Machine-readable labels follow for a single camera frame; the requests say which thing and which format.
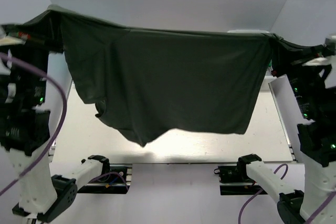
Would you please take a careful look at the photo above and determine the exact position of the dark grey t shirt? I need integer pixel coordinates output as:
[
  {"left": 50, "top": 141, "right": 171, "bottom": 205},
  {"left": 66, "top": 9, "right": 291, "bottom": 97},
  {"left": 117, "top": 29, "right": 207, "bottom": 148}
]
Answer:
[{"left": 15, "top": 4, "right": 316, "bottom": 148}]

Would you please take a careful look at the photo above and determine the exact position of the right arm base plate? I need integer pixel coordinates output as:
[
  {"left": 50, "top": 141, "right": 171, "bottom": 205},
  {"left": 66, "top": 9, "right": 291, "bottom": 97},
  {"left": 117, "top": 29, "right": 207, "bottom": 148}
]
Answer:
[{"left": 214, "top": 165, "right": 261, "bottom": 196}]

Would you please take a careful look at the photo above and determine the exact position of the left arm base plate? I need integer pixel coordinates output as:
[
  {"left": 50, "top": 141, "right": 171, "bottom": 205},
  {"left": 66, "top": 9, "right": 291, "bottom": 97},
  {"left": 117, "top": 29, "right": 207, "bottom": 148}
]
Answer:
[{"left": 78, "top": 165, "right": 132, "bottom": 195}]

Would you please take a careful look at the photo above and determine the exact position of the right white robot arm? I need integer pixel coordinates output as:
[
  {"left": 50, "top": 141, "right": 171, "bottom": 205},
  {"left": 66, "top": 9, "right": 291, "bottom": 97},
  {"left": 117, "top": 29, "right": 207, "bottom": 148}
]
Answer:
[{"left": 237, "top": 34, "right": 335, "bottom": 223}]

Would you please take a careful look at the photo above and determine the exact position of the white plastic basket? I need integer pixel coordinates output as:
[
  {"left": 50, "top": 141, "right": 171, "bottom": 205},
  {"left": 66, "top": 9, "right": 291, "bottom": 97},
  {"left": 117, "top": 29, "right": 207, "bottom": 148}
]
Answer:
[{"left": 228, "top": 29, "right": 272, "bottom": 79}]

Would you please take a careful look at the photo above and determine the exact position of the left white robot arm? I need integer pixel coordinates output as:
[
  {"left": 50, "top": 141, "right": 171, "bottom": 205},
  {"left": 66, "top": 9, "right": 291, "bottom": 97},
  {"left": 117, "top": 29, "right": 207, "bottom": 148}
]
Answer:
[{"left": 1, "top": 25, "right": 110, "bottom": 223}]

